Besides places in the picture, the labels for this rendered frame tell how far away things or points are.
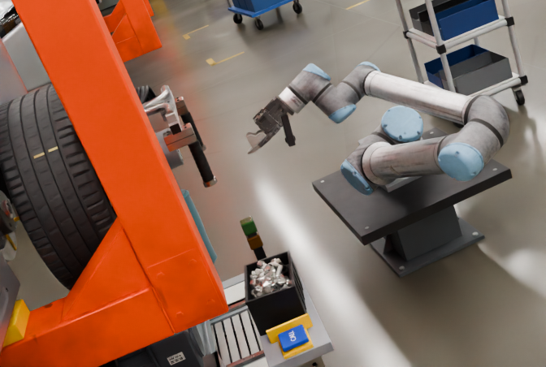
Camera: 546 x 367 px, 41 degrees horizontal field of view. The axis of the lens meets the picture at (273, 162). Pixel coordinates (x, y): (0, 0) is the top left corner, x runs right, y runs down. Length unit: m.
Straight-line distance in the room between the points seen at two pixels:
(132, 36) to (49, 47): 4.27
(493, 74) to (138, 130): 2.48
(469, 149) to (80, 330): 1.15
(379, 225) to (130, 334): 1.01
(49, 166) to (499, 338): 1.47
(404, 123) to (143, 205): 1.11
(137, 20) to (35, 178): 3.97
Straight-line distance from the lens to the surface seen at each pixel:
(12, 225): 2.54
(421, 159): 2.24
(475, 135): 2.09
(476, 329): 2.54
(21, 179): 2.16
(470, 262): 2.85
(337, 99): 2.47
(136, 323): 2.05
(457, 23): 3.82
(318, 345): 1.92
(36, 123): 2.21
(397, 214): 2.67
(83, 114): 1.82
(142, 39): 6.04
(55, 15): 1.78
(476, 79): 3.92
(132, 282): 2.00
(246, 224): 2.15
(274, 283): 2.01
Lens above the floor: 1.57
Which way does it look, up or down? 21 degrees down
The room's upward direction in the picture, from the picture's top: 21 degrees counter-clockwise
